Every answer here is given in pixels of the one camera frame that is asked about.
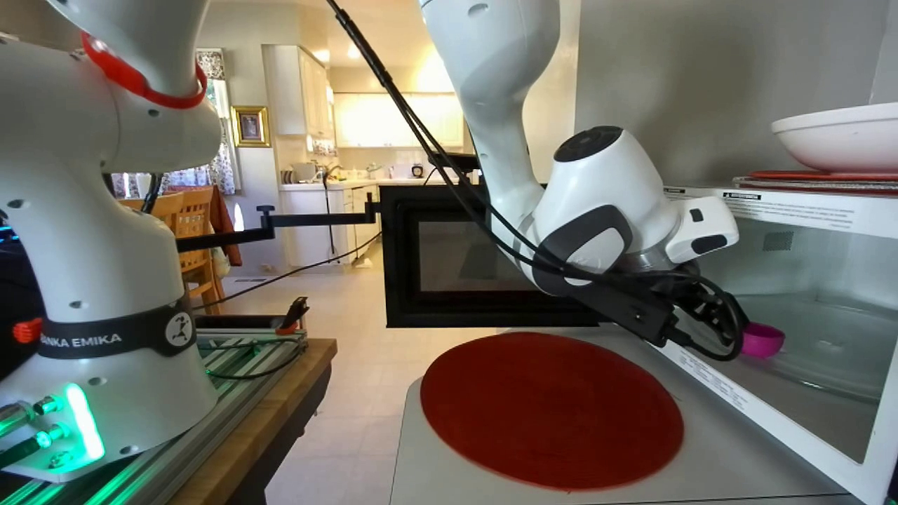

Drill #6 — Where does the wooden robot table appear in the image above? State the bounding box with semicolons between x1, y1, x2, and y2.
166;337;339;505

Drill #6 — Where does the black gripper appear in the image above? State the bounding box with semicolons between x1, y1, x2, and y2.
653;264;752;362

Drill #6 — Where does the white kitchen cabinet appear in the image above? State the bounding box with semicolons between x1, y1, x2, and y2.
259;42;338;143

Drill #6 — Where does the black camera clamp arm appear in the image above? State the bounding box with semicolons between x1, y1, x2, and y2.
173;191;384;254

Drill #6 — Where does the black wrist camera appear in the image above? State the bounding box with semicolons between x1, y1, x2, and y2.
552;267;679;347

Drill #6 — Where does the white microwave body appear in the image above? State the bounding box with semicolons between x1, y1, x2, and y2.
642;183;898;505

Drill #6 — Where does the large white bowl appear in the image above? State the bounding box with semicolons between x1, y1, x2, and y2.
768;98;898;173

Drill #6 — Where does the black cable bundle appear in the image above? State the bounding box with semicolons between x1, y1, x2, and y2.
324;0;752;365

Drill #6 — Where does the gold framed picture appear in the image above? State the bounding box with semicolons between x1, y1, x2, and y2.
230;104;273;152

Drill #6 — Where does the black stereo camera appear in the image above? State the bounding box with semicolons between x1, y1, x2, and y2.
430;147;482;173

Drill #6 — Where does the wooden chair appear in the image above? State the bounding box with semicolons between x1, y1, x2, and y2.
123;183;232;313

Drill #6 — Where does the black steel microwave door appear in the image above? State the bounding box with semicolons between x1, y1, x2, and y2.
375;183;607;330

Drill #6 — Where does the stack of red plates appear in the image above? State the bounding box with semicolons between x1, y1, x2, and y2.
733;164;898;195

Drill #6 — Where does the small pink bowl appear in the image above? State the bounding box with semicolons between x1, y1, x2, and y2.
737;319;788;365

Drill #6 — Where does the round red placemat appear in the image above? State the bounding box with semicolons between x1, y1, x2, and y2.
418;327;687;494

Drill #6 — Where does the red black clip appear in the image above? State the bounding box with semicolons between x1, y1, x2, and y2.
277;295;314;340

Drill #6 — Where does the glass microwave turntable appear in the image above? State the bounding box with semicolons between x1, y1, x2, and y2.
737;292;898;406

